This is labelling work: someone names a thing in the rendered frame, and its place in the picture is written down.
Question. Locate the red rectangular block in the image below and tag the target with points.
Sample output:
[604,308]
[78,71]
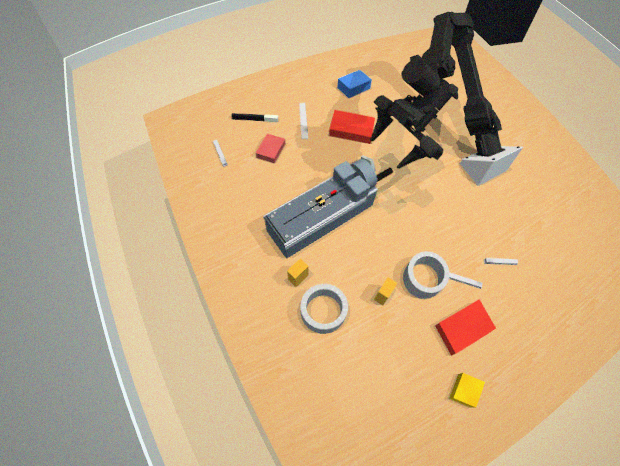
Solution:
[465,327]
[270,148]
[351,127]

